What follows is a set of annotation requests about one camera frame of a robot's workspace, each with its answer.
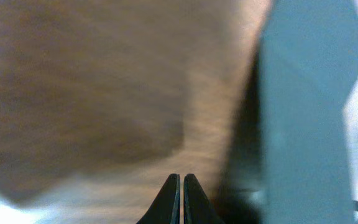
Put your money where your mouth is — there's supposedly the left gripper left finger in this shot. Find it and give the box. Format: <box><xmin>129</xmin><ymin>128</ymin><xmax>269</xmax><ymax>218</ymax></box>
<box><xmin>137</xmin><ymin>174</ymin><xmax>180</xmax><ymax>224</ymax></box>

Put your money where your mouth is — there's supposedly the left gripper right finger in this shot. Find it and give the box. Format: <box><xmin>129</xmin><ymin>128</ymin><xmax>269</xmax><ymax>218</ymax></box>
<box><xmin>183</xmin><ymin>174</ymin><xmax>224</xmax><ymax>224</ymax></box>

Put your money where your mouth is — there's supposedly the dark green box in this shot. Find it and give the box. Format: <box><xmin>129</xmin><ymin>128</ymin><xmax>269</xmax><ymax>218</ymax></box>
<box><xmin>216</xmin><ymin>0</ymin><xmax>358</xmax><ymax>223</ymax></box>

